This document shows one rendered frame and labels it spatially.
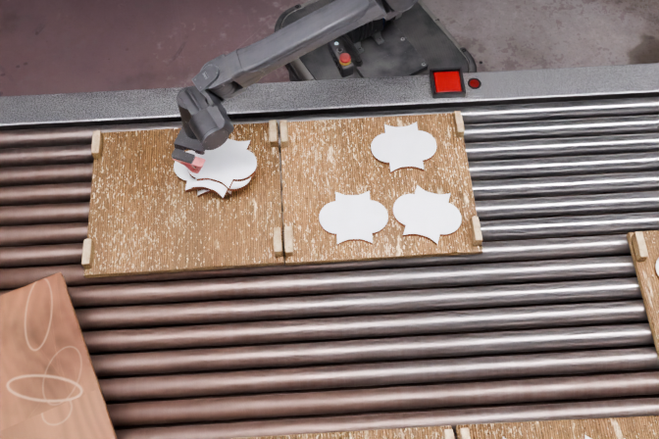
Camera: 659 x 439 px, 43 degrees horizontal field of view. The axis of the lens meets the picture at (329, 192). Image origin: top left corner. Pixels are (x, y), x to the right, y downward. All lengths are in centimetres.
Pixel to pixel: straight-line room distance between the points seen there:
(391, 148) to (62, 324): 78
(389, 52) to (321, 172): 113
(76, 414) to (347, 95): 92
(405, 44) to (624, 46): 92
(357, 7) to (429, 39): 143
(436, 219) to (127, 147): 70
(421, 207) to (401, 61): 116
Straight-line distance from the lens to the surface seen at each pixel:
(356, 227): 174
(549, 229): 183
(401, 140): 185
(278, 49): 158
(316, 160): 183
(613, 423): 169
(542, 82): 204
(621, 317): 179
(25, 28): 350
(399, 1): 155
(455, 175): 183
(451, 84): 198
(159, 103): 199
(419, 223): 175
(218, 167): 178
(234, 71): 160
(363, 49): 288
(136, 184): 185
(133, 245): 178
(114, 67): 328
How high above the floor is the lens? 250
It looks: 61 degrees down
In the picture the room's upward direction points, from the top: 1 degrees counter-clockwise
